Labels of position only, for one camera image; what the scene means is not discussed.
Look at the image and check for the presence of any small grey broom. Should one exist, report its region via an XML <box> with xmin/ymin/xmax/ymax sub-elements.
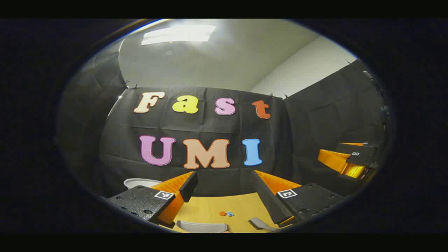
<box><xmin>249</xmin><ymin>217</ymin><xmax>279</xmax><ymax>231</ymax></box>

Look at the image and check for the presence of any white ribbed garbage bin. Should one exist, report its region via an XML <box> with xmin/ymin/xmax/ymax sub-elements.
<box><xmin>124</xmin><ymin>178</ymin><xmax>163</xmax><ymax>190</ymax></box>

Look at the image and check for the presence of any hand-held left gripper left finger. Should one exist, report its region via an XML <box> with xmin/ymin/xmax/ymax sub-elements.
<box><xmin>105</xmin><ymin>171</ymin><xmax>198</xmax><ymax>230</ymax></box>

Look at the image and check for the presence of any grey plastic dustpan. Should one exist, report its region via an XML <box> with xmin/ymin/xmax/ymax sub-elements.
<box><xmin>176</xmin><ymin>220</ymin><xmax>229</xmax><ymax>233</ymax></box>

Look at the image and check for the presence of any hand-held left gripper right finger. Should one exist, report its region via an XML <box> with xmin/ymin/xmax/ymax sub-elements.
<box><xmin>250</xmin><ymin>170</ymin><xmax>345</xmax><ymax>227</ymax></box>

